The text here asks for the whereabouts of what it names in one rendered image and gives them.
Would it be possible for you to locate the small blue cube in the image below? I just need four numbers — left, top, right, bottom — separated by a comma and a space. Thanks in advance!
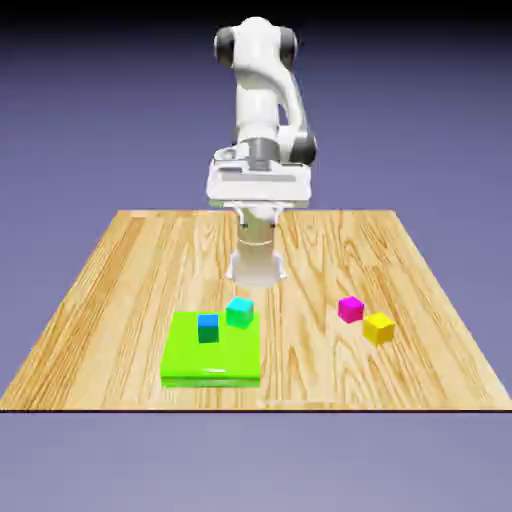
197, 313, 220, 345

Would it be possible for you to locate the large green box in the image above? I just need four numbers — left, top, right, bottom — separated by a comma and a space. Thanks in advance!
159, 310, 262, 389

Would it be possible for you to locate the small magenta cube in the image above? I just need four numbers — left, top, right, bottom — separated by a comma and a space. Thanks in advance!
337, 295, 366, 325

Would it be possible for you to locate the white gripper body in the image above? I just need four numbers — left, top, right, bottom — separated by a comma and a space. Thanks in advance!
205, 158, 314, 210

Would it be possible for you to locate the small yellow cube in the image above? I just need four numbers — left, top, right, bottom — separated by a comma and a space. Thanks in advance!
362, 312, 397, 346

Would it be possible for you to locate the small cyan cube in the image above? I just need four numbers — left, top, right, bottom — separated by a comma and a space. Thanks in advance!
225, 296, 256, 330

